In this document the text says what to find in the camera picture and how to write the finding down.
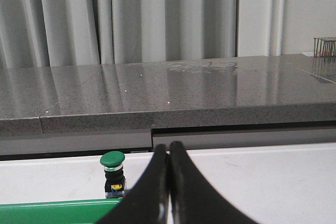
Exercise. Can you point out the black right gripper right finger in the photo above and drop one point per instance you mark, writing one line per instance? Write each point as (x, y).
(194, 199)

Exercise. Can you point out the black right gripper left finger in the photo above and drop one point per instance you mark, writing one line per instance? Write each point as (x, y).
(148, 200)

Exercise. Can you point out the green mushroom push button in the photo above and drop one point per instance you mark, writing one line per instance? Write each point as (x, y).
(112, 163)

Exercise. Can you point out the green plastic tray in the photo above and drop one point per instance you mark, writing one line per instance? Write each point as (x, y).
(74, 211)

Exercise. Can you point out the grey granite counter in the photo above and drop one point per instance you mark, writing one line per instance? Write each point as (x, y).
(211, 103)

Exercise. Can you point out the grey pleated curtain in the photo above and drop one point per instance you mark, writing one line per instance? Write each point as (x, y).
(52, 33)

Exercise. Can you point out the wire rack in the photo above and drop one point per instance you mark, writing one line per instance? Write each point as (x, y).
(324, 47)

